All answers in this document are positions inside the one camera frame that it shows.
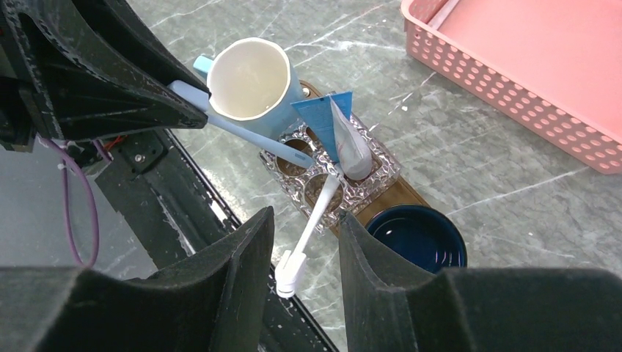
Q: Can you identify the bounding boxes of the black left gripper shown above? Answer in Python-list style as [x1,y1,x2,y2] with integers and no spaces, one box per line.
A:
[1,1,212,153]

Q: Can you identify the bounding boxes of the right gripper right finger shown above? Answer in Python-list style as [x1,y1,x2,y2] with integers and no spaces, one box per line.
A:
[339,212,621,351]

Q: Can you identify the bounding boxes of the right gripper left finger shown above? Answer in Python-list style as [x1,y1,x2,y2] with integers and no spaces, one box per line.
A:
[1,207,274,351]

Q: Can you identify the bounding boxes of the dark blue mug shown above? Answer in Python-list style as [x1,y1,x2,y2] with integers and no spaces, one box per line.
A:
[365,204,468,274]

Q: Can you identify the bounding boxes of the brown wooden oval tray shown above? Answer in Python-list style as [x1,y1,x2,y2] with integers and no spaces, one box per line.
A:
[299,80,431,239]

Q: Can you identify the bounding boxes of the clear acrylic holder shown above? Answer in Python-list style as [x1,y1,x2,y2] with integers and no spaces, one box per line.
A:
[259,114,400,232]

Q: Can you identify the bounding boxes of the white toothpaste tube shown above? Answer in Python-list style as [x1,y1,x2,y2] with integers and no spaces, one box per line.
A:
[329,94,373,181]

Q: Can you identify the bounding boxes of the light blue mug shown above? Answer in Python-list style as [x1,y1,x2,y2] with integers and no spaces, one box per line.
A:
[206,37,305,140]

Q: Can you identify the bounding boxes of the blue toothpaste tube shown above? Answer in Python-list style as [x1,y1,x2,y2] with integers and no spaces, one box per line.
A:
[290,91,353,163]

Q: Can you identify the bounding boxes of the pink plastic basket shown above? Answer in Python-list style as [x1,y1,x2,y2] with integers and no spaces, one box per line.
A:
[400,1,621,175]

